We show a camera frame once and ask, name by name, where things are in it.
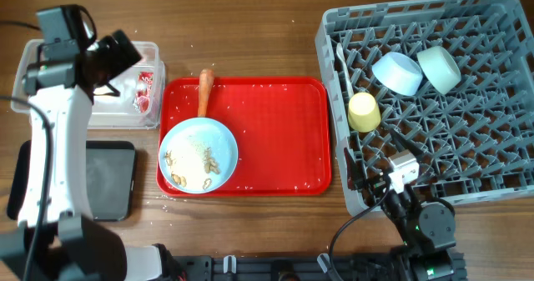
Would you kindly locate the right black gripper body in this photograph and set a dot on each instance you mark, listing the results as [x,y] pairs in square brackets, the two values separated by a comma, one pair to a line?
[376,180]

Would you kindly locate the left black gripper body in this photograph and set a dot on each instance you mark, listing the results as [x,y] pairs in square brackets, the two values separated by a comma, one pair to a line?
[118,51]

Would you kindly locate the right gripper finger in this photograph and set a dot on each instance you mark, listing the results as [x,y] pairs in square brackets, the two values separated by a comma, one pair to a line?
[351,170]
[402,144]

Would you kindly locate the red snack wrapper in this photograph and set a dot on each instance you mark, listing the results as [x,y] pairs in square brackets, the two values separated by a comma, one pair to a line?
[143,89]

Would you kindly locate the yellow plastic cup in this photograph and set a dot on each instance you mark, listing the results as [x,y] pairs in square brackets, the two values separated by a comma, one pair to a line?
[363,113]

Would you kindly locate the light blue bowl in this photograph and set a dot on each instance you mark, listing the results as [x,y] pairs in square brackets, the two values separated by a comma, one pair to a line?
[399,73]

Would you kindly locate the green bowl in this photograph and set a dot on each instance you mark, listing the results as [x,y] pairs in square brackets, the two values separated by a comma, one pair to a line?
[440,68]

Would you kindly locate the orange carrot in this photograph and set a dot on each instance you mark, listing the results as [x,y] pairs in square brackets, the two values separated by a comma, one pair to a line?
[206,82]

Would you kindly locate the white plastic spoon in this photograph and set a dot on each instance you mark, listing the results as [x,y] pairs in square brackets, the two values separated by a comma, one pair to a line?
[340,55]

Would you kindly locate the light blue plate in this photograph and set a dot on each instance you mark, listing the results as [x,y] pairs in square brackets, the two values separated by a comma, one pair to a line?
[202,133]

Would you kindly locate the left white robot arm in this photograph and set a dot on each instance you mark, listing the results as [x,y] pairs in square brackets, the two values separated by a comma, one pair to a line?
[57,238]

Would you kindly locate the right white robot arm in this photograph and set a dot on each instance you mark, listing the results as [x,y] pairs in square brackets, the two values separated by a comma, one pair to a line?
[426,229]

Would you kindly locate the grey dishwasher rack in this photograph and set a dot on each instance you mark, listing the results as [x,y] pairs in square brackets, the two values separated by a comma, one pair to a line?
[478,138]

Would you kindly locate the clear plastic storage bin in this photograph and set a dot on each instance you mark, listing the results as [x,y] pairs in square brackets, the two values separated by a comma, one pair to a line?
[125,106]

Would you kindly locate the red plastic serving tray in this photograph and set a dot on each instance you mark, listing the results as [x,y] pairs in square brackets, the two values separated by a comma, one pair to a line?
[281,125]

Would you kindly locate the black rectangular tray bin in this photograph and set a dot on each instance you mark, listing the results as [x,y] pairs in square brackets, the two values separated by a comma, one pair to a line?
[110,170]

